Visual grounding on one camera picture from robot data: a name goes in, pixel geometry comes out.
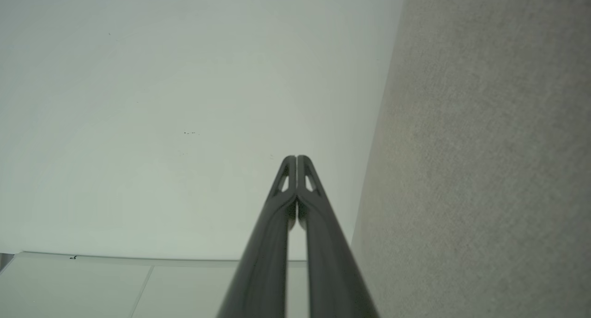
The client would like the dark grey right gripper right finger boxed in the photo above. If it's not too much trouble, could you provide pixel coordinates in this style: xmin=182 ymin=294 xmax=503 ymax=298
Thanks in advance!
xmin=298 ymin=155 xmax=380 ymax=318

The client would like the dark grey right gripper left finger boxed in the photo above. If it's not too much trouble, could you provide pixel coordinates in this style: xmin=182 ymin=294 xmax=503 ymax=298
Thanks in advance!
xmin=217 ymin=155 xmax=297 ymax=318

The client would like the grey fabric sofa surface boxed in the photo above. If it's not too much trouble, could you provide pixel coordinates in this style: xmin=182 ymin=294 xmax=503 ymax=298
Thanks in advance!
xmin=351 ymin=0 xmax=591 ymax=318

